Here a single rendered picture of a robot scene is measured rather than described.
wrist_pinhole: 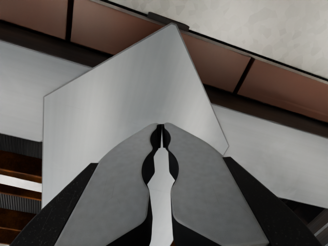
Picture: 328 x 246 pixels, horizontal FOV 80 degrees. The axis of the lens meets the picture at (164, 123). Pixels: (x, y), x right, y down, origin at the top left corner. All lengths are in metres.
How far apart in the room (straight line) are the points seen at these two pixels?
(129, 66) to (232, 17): 0.24
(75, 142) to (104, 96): 0.06
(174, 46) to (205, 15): 0.20
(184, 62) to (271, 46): 0.25
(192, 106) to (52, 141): 0.14
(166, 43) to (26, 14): 0.14
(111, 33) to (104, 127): 0.09
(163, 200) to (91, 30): 0.20
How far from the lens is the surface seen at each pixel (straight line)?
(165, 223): 0.29
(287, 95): 0.26
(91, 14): 0.22
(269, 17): 0.39
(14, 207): 0.96
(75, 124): 0.20
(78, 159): 0.23
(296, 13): 0.41
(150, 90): 0.17
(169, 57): 0.16
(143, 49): 0.16
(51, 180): 0.26
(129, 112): 0.18
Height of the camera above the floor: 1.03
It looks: 60 degrees down
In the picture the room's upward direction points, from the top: 179 degrees clockwise
